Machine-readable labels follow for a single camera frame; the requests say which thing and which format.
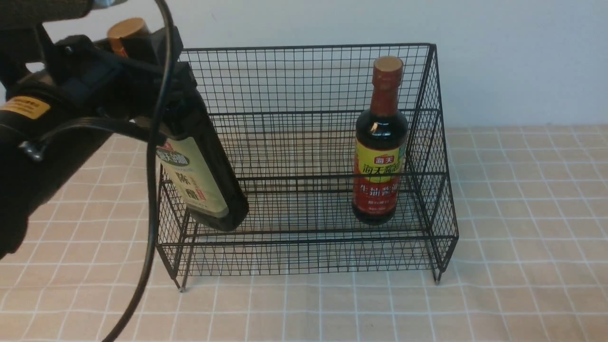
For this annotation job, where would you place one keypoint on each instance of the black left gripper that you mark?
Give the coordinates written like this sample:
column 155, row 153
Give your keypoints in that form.
column 117, row 85

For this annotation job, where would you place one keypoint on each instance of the pink checkered tablecloth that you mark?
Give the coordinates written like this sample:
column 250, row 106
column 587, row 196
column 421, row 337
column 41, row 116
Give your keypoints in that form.
column 530, row 264

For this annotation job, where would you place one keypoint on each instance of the soy sauce bottle red label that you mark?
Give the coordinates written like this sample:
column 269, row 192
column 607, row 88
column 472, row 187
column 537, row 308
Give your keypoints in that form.
column 380, row 137

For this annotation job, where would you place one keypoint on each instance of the black wire mesh rack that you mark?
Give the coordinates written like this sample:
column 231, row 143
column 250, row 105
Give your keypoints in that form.
column 286, row 118

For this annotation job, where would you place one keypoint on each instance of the vinegar bottle with gold cap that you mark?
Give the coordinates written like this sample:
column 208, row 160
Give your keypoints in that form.
column 192, row 156

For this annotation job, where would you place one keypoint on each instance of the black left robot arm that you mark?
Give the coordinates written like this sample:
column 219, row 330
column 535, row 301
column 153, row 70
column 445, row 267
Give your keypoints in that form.
column 34, row 166

